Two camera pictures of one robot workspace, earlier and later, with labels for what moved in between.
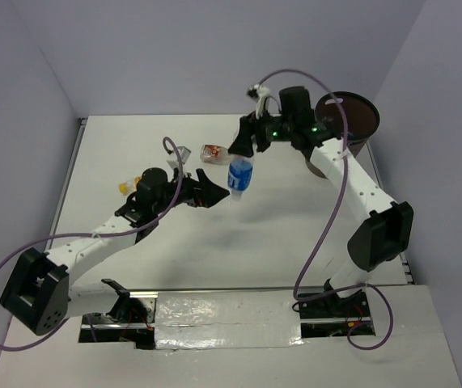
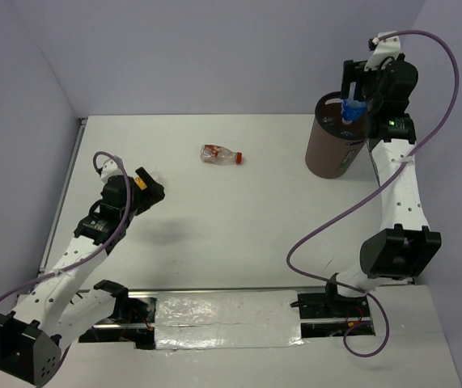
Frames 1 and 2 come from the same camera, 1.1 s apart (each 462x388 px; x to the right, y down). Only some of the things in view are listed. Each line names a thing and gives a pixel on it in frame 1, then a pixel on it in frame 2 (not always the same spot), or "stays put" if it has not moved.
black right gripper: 243,145 to 354,71
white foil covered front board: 238,339 stays put
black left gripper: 207,195 to 150,196
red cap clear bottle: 215,154 stays put
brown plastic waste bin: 362,119 stays put
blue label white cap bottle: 239,175 to 351,109
